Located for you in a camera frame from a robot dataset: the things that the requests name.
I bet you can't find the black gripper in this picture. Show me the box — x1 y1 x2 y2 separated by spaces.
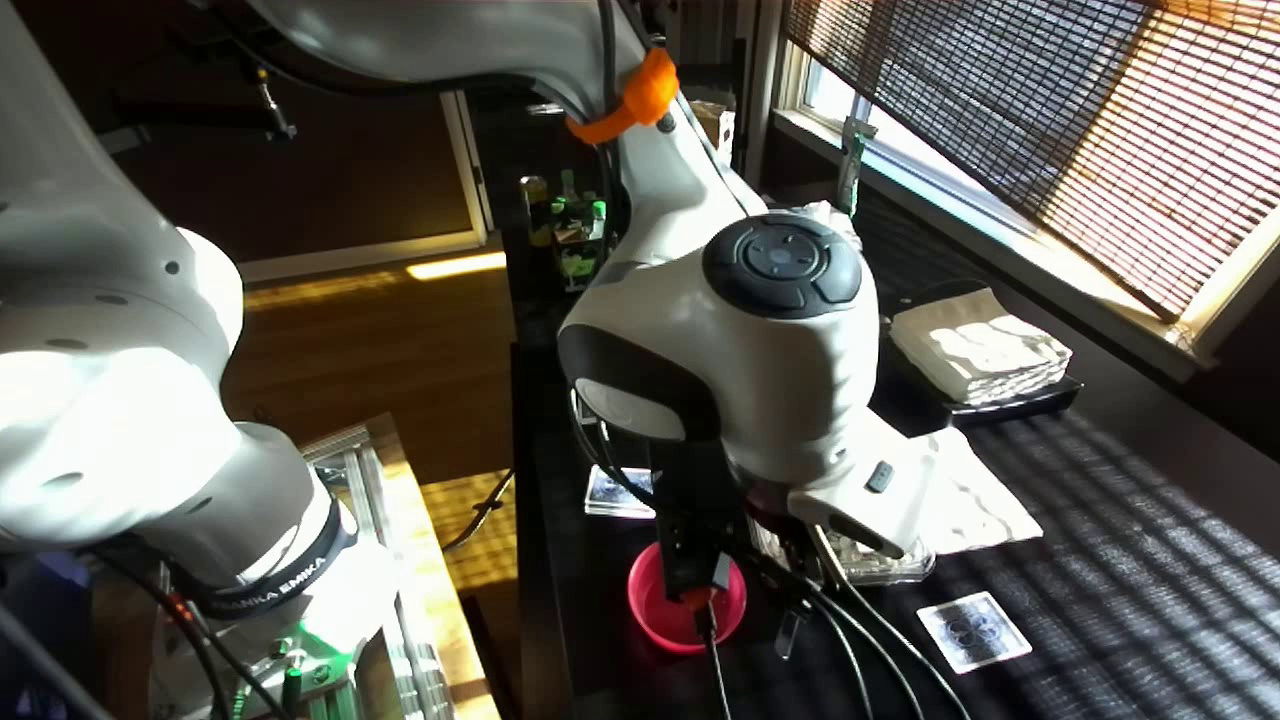
655 434 753 602

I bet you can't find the pink plastic bowl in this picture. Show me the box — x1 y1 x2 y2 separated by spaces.
626 534 753 659

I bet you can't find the blue white playing card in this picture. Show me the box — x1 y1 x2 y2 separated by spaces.
582 461 660 522

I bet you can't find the bottle carrier box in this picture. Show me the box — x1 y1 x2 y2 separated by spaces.
543 194 616 291

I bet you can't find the flat white napkin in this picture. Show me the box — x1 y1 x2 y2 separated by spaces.
917 418 1048 558

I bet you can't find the black white photo card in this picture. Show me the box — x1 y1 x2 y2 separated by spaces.
913 589 1041 680

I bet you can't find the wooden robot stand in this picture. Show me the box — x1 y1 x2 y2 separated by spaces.
146 413 506 720

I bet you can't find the clear bottle green cap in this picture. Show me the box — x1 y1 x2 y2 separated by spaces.
575 194 616 256

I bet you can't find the stack of white napkins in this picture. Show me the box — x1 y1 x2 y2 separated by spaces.
888 285 1080 407

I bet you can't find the cardboard box with face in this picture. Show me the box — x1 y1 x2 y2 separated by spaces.
693 97 741 171

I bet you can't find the clear slim bottle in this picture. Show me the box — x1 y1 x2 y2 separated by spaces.
837 97 875 215

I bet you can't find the bamboo window blind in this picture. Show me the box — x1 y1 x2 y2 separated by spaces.
785 0 1280 322

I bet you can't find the black floor cable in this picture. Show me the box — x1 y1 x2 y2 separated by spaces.
439 464 521 557

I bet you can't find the white window frame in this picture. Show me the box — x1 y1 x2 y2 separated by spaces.
773 0 1280 392

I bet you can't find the orange cable clip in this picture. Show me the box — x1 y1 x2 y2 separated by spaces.
563 44 683 151

